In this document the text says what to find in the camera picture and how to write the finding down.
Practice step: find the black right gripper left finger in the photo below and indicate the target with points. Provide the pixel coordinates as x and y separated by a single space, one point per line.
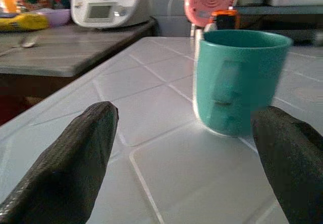
63 168

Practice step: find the metal spoon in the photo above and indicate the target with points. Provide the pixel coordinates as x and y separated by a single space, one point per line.
27 42

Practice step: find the teal face mug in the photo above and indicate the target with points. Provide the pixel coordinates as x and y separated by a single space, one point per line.
234 82

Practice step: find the dark shelf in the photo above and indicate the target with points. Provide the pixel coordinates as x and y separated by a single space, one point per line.
280 9

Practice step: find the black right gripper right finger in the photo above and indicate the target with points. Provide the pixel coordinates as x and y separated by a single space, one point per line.
292 163

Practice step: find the white kitchen machine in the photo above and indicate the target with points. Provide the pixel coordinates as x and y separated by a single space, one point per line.
108 3

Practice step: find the orange lidded dark jar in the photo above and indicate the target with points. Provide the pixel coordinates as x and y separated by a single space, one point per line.
225 18

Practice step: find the grey wooden table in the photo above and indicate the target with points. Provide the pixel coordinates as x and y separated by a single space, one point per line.
65 50

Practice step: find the yellow package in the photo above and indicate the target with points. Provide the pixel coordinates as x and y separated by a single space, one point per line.
21 22

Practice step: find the pink round gadget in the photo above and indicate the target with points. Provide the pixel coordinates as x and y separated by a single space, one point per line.
209 0

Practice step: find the purple bowl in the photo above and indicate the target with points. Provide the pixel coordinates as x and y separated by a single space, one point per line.
56 17

